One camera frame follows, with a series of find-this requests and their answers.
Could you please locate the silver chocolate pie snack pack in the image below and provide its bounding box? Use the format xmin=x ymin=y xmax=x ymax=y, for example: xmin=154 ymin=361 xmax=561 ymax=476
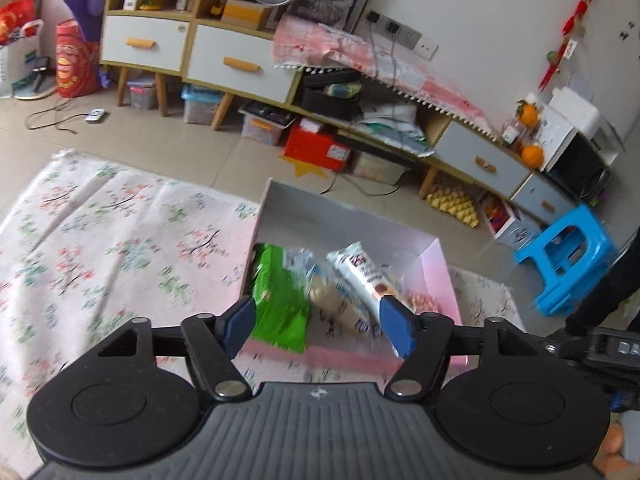
xmin=326 ymin=242 xmax=401 ymax=324

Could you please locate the yellow egg tray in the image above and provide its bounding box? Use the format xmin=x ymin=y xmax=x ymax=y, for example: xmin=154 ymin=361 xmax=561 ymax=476
xmin=426 ymin=184 xmax=480 ymax=229

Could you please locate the red cardboard box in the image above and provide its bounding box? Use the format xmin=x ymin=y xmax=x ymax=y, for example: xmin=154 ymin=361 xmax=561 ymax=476
xmin=283 ymin=122 xmax=352 ymax=172

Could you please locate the orange fruit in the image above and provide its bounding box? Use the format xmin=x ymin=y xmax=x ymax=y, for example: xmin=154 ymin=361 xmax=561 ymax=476
xmin=521 ymin=144 xmax=544 ymax=170

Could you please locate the pink cloth on cabinet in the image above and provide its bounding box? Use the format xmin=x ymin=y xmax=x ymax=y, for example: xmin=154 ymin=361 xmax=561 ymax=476
xmin=272 ymin=14 xmax=497 ymax=140

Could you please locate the black microwave oven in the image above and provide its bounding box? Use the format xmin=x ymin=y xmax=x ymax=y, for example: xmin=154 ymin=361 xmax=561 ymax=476
xmin=544 ymin=132 xmax=611 ymax=203

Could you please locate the blue plastic stool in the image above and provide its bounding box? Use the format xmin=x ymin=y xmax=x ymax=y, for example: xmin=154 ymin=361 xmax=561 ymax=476
xmin=514 ymin=205 xmax=617 ymax=316

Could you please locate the wooden tv cabinet with drawers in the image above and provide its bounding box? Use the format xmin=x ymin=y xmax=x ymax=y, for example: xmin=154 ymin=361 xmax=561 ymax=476
xmin=101 ymin=0 xmax=573 ymax=220

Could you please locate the clear plastic storage bin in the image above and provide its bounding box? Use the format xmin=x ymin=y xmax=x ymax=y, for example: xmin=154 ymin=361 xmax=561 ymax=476
xmin=349 ymin=152 xmax=408 ymax=185

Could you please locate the red gift bag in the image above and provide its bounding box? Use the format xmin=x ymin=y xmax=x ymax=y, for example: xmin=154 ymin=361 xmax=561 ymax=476
xmin=55 ymin=20 xmax=100 ymax=99

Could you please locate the floral white rug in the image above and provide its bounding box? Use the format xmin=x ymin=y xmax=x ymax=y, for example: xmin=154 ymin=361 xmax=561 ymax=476
xmin=1 ymin=150 xmax=521 ymax=477

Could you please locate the pink strawberry snack packet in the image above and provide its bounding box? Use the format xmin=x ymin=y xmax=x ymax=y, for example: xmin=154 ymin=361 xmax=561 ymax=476
xmin=400 ymin=290 xmax=440 ymax=315

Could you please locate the white blue bread packet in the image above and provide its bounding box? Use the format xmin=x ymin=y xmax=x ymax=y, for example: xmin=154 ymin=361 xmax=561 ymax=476
xmin=283 ymin=247 xmax=374 ymax=335

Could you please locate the pink shallow cardboard box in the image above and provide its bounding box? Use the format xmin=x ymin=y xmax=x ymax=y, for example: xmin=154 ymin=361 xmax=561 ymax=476
xmin=243 ymin=180 xmax=462 ymax=375

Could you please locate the green snack packet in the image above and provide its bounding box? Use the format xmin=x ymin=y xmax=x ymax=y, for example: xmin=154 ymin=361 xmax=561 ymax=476
xmin=250 ymin=243 xmax=310 ymax=354

